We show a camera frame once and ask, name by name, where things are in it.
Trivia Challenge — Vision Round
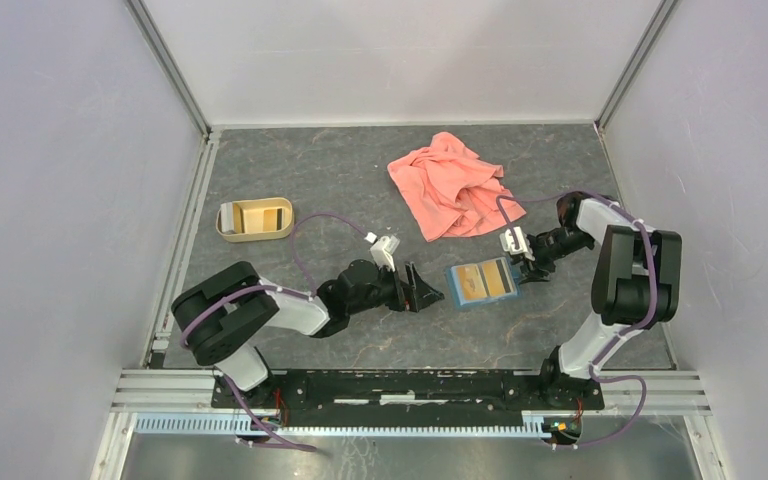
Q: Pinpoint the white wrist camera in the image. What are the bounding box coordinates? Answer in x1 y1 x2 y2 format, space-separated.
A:
499 226 535 261
364 232 400 272

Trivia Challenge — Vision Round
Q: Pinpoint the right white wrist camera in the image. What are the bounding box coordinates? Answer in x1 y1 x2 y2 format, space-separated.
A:
499 226 535 261

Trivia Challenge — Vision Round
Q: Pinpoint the beige oval card tray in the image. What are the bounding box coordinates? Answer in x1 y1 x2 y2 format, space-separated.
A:
215 197 295 243

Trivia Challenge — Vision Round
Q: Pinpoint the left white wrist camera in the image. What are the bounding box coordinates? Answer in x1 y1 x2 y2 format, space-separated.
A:
364 232 400 272

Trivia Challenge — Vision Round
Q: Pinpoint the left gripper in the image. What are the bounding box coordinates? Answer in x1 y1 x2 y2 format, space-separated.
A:
348 261 444 315

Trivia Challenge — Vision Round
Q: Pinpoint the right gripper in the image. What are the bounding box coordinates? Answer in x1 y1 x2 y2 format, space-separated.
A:
510 226 595 285

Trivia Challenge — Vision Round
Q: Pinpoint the gold card in tray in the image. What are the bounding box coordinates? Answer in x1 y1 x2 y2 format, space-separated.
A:
262 208 285 232

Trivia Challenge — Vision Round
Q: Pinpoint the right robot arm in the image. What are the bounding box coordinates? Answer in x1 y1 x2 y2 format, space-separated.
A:
509 191 682 408

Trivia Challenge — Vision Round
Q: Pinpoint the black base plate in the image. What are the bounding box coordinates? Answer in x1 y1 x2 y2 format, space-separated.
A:
243 369 605 427

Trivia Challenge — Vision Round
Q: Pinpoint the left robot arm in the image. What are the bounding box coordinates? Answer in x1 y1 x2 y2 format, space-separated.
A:
171 260 444 408

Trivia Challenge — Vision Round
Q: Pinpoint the stack of cards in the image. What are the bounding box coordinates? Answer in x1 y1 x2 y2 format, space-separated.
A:
218 202 244 235

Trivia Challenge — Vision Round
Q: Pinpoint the pink cloth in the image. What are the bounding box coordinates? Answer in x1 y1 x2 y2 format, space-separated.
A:
387 132 526 242

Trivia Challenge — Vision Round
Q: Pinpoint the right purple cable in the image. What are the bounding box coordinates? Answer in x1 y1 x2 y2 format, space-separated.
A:
495 190 660 452

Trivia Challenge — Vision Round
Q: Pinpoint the aluminium frame rail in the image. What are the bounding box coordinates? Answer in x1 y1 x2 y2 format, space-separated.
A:
110 129 223 412

